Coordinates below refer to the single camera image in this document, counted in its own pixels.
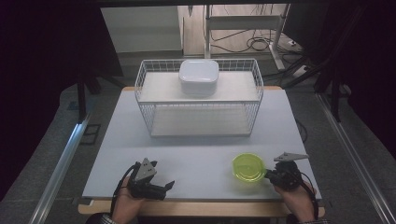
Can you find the white square bowl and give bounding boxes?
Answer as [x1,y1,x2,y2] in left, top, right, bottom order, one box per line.
[177,59,220,97]

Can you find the white wire rack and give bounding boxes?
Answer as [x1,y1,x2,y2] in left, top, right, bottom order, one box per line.
[134,58,264,138]

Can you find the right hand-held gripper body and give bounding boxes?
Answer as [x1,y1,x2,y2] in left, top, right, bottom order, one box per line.
[269,151,309,191]

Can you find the person's right hand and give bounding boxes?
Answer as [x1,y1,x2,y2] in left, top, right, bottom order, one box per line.
[281,181,316,222]

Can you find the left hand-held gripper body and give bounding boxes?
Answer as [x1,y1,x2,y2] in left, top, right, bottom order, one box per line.
[126,158,158,199]

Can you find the metal floor rail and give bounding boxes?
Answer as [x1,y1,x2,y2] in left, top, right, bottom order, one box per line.
[29,113,92,224]
[316,92,396,224]

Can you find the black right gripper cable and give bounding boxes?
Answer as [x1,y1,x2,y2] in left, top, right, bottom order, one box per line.
[300,172,320,220]

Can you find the person's left hand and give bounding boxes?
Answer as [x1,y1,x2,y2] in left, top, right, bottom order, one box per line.
[111,186,147,224]

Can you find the white desk frame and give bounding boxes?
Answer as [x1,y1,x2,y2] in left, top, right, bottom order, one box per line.
[204,4,290,71]

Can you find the green round bowl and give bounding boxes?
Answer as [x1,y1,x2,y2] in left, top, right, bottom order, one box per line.
[232,152,267,184]

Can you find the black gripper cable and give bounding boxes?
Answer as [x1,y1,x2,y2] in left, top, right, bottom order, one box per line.
[110,162,139,216]
[300,172,320,220]

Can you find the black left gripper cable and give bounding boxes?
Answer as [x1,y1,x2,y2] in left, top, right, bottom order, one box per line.
[110,162,139,216]

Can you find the black floor cables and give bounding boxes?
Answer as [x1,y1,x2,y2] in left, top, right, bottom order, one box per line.
[210,29,300,54]

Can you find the white power strip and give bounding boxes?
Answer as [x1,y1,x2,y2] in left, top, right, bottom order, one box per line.
[292,64,312,78]

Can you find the black stand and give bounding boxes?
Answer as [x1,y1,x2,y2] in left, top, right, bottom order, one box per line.
[281,6,365,123]
[76,66,125,123]

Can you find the white panel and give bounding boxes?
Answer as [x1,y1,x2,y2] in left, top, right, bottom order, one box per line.
[100,6,183,54]

